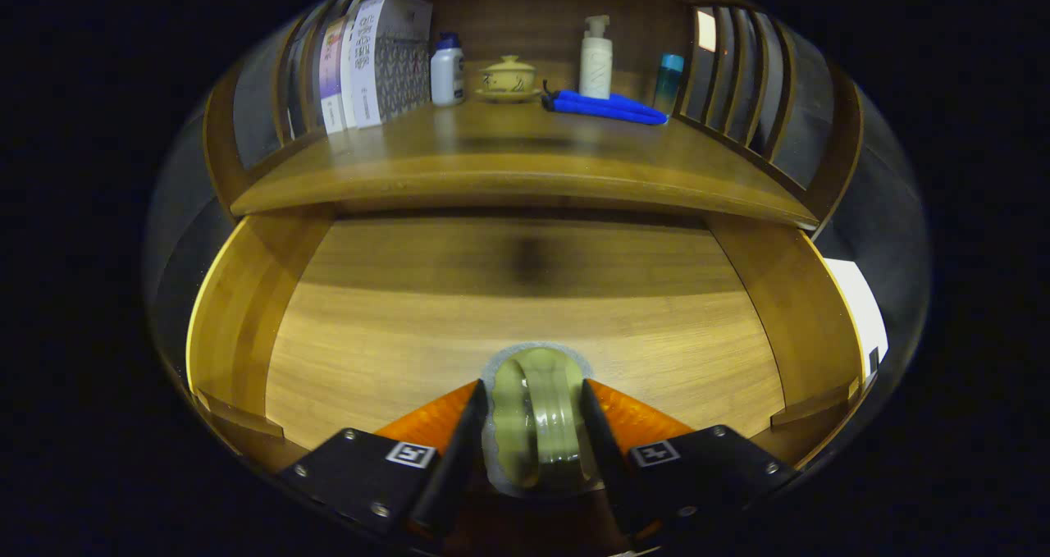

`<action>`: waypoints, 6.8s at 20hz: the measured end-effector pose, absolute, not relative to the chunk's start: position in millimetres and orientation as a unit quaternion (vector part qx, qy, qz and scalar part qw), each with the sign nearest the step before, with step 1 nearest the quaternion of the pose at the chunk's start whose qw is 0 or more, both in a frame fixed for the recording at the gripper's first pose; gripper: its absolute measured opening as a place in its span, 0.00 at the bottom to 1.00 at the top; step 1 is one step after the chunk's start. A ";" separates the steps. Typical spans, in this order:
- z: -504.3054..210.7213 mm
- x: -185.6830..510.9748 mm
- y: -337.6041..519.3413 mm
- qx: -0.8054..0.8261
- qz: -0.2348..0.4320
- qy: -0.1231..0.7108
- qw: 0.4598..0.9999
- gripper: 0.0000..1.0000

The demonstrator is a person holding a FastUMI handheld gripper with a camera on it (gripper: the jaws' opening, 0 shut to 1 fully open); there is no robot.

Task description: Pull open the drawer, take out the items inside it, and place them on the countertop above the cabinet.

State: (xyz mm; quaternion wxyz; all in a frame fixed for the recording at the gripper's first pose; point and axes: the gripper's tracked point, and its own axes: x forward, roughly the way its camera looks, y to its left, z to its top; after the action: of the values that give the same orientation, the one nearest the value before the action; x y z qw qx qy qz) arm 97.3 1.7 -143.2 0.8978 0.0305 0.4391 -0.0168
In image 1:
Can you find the green handled scrub sponge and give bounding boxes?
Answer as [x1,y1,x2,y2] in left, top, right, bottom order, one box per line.
[478,342,597,496]

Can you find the thin white book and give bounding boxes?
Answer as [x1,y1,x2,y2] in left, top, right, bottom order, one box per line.
[339,3,366,130]

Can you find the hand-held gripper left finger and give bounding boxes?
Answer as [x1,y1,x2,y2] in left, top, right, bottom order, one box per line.
[275,379,489,546]

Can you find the wooden cabinet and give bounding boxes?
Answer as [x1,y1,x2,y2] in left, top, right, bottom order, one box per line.
[201,0,866,238]

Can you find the teal bottle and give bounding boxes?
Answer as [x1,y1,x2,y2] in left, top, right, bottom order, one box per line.
[652,53,685,116]

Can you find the yellow ceramic lidded teacup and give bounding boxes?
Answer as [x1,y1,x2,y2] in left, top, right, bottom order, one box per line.
[473,54,544,103]

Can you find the purple book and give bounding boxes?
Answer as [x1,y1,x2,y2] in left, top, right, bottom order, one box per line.
[318,17,349,135]

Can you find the blue cloth pouch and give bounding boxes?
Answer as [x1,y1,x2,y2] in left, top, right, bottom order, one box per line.
[541,81,669,126]

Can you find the thick white patterned book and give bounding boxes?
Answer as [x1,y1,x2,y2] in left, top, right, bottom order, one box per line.
[349,0,434,129]

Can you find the wooden drawer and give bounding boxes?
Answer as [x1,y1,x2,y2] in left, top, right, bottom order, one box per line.
[185,208,870,472]

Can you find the white pump bottle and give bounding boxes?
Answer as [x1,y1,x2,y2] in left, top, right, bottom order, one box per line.
[579,15,614,100]

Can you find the white bottle blue cap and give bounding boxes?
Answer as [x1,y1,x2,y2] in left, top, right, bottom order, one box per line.
[430,32,466,107]

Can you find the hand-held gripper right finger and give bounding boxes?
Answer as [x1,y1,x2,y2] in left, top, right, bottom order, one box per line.
[581,379,801,541]

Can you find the wooden countertop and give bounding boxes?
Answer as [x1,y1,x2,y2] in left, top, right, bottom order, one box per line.
[230,98,821,231]

